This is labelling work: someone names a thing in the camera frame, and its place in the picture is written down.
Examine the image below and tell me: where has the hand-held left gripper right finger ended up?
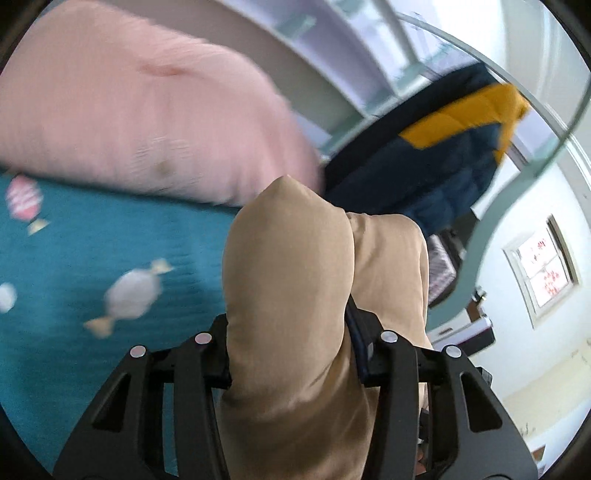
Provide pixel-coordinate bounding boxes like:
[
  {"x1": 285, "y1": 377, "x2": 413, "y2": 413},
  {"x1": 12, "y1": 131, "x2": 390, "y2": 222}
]
[{"x1": 345, "y1": 295, "x2": 539, "y2": 480}]

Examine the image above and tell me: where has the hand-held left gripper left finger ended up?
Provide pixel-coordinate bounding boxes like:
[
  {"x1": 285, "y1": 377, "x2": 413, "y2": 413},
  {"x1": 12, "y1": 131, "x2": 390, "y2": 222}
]
[{"x1": 53, "y1": 314, "x2": 232, "y2": 480}]

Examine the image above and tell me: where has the tan button jacket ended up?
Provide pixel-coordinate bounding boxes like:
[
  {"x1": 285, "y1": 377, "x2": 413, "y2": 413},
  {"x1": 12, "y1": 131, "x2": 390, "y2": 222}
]
[{"x1": 221, "y1": 175, "x2": 435, "y2": 480}]

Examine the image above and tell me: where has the dark wooden desk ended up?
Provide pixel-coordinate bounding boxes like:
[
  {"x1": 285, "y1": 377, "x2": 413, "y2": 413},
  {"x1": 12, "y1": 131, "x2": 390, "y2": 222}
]
[{"x1": 431, "y1": 288, "x2": 497, "y2": 356}]

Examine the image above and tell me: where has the teal candy print bed sheet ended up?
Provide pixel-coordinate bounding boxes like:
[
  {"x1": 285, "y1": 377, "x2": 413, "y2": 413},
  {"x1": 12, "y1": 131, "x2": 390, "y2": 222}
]
[{"x1": 0, "y1": 173, "x2": 241, "y2": 476}]

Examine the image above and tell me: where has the navy and yellow puffer jacket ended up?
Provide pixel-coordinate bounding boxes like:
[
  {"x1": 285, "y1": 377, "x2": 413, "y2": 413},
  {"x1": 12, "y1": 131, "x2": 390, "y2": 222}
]
[{"x1": 323, "y1": 62, "x2": 532, "y2": 236}]

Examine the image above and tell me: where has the white framed window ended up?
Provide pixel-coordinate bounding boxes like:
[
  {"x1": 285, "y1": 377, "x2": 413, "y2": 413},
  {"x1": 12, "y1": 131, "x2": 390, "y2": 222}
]
[{"x1": 503, "y1": 215, "x2": 580, "y2": 328}]

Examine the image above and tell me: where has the pink pillow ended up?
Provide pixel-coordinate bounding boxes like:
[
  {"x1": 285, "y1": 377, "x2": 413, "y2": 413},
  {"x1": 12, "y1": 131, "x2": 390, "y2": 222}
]
[{"x1": 0, "y1": 0, "x2": 326, "y2": 208}]

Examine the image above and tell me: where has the light green bed frame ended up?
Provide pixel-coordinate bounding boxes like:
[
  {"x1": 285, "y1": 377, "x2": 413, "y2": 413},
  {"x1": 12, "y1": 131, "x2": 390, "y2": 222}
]
[{"x1": 318, "y1": 0, "x2": 591, "y2": 333}]

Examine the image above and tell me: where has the lilac wall shelf unit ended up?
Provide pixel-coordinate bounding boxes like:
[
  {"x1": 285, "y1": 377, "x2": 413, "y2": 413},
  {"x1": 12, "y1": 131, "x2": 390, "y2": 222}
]
[{"x1": 222, "y1": 0, "x2": 416, "y2": 121}]

